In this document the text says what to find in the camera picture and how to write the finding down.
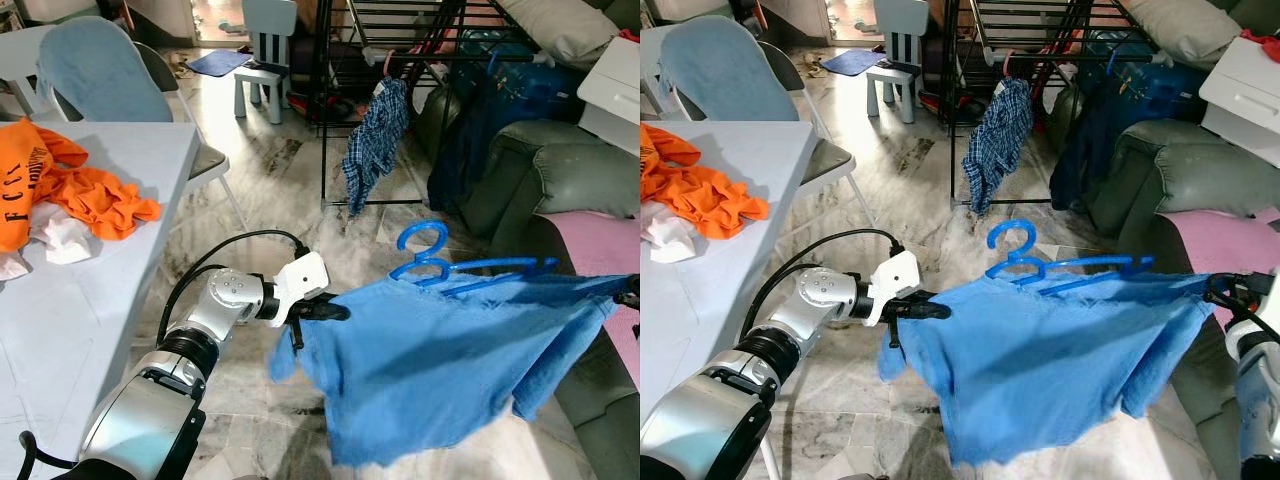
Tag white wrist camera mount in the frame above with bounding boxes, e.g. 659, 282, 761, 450
865, 250, 923, 326
272, 250, 331, 326
1225, 315, 1280, 386

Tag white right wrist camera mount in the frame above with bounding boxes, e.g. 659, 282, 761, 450
1225, 315, 1280, 386

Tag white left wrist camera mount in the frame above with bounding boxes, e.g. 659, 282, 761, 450
272, 250, 331, 326
865, 250, 923, 326

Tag blue plaid shirt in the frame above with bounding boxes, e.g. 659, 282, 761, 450
342, 78, 411, 219
962, 78, 1033, 216

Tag dark navy garment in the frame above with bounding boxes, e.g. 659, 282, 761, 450
428, 75, 521, 216
1050, 75, 1141, 213

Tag long black arm cable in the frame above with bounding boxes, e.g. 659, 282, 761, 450
157, 229, 311, 346
738, 227, 906, 349

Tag blue plastic hanger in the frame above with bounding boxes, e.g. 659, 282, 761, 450
985, 220, 1156, 299
388, 218, 561, 301

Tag blue floor mat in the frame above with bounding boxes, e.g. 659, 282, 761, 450
186, 48, 253, 79
822, 48, 889, 79

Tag orange printed t-shirt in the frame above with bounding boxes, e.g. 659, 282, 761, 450
0, 118, 163, 253
640, 122, 771, 241

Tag light blue t-shirt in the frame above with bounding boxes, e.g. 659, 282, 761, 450
268, 272, 633, 469
878, 270, 1226, 466

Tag white kids chair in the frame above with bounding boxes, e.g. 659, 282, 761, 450
233, 0, 299, 126
866, 0, 931, 126

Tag white garment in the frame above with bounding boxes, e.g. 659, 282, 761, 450
640, 200, 713, 263
0, 205, 99, 281

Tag black metal drying rack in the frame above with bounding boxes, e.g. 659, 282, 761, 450
312, 0, 521, 209
940, 0, 1151, 209

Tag light grey folding table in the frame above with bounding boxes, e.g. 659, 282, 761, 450
640, 120, 816, 421
0, 120, 201, 451

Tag green leather sofa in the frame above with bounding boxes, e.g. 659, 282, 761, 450
415, 85, 641, 480
1045, 85, 1280, 441

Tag pink mat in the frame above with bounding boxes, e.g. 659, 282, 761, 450
1155, 208, 1280, 301
540, 208, 641, 391

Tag grey pillow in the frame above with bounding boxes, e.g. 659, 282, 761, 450
1125, 0, 1246, 66
498, 0, 623, 66

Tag short black arm cable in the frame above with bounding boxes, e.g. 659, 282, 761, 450
750, 265, 816, 331
165, 265, 221, 331

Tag white drawer cabinet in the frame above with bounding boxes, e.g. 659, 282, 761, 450
1198, 35, 1280, 166
578, 38, 641, 156

